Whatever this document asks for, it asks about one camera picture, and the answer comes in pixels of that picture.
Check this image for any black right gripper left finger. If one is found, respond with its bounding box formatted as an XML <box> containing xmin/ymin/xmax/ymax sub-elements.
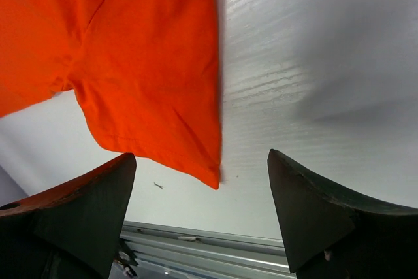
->
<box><xmin>1</xmin><ymin>153</ymin><xmax>137</xmax><ymax>278</ymax></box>

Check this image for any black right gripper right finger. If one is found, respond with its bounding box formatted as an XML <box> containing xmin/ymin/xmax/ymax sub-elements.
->
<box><xmin>267</xmin><ymin>149</ymin><xmax>417</xmax><ymax>278</ymax></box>

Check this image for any orange t shirt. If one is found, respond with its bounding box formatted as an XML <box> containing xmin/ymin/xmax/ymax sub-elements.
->
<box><xmin>1</xmin><ymin>0</ymin><xmax>221</xmax><ymax>189</ymax></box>

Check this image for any aluminium rail frame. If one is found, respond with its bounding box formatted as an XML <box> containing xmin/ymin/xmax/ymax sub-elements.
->
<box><xmin>120</xmin><ymin>222</ymin><xmax>294</xmax><ymax>278</ymax></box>

